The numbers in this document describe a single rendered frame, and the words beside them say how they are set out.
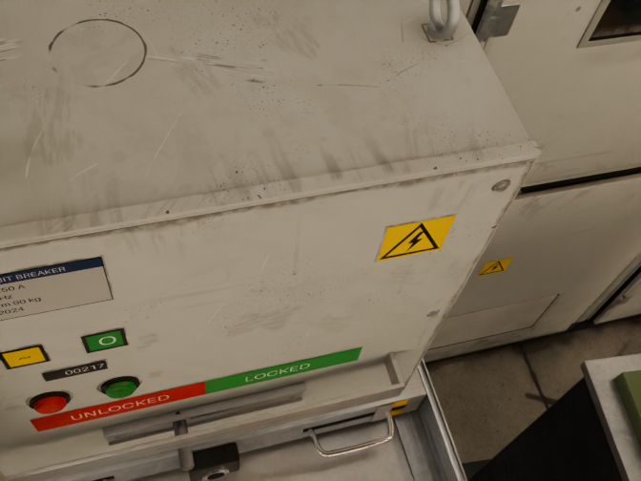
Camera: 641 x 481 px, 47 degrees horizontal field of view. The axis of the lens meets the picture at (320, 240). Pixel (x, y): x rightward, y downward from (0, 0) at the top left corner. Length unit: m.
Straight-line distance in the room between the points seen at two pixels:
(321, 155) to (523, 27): 0.49
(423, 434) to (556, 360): 1.15
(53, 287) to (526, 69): 0.69
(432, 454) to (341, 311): 0.38
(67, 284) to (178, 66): 0.17
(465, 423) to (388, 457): 0.98
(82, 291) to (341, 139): 0.21
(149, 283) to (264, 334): 0.16
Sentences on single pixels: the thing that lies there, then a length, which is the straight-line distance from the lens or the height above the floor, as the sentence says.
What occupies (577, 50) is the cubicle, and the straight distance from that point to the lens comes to 1.03.
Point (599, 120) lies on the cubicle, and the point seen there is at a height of 0.98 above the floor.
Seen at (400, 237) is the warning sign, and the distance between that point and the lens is 0.56.
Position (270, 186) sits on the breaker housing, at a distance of 0.47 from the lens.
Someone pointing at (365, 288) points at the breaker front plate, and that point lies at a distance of 0.63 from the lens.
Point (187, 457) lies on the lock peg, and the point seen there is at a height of 1.02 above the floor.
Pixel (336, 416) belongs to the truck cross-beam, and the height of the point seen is 0.92.
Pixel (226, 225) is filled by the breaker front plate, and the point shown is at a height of 1.37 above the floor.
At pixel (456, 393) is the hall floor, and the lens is 1.98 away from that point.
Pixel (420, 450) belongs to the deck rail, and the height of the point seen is 0.85.
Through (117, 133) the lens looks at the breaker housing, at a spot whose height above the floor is 1.39.
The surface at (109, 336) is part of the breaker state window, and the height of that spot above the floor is 1.24.
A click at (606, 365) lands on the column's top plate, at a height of 0.75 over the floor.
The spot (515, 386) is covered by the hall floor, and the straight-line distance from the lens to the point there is 2.04.
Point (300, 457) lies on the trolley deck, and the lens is 0.97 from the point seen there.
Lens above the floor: 1.78
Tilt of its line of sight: 58 degrees down
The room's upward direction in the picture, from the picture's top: 12 degrees clockwise
